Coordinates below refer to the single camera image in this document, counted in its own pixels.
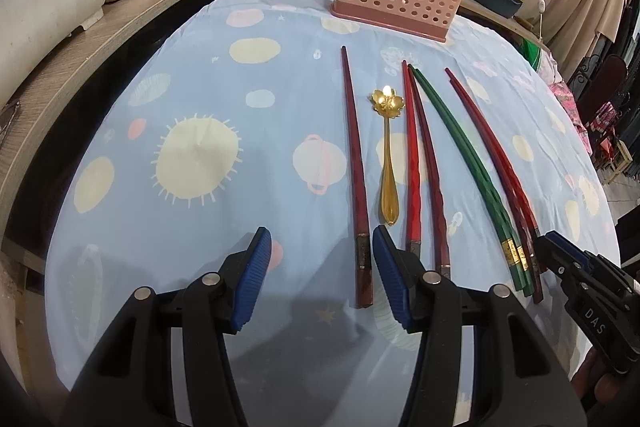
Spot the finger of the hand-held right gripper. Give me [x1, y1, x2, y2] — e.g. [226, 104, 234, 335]
[535, 239, 623, 373]
[545, 231, 640, 308]

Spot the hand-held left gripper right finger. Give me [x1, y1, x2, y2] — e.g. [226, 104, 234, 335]
[372, 224, 586, 427]

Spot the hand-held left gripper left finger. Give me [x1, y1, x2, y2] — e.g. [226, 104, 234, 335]
[59, 227, 273, 427]

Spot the bright red chopstick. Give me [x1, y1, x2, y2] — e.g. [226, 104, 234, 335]
[401, 61, 422, 255]

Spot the dark red chopstick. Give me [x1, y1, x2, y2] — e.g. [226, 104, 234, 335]
[407, 66, 452, 280]
[341, 46, 374, 309]

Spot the green chopstick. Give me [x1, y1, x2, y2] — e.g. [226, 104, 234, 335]
[408, 64, 523, 294]
[412, 68, 533, 299]

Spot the person's right hand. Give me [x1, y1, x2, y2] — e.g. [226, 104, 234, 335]
[572, 347, 640, 414]

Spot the gold flower spoon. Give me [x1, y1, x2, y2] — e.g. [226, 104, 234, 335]
[370, 86, 404, 226]

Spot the pink floral bag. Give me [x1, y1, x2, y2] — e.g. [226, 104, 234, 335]
[547, 52, 593, 158]

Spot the blue planet print tablecloth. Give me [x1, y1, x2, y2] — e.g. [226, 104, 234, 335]
[45, 0, 621, 427]

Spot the white plastic tub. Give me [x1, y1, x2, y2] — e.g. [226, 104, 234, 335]
[0, 0, 115, 110]

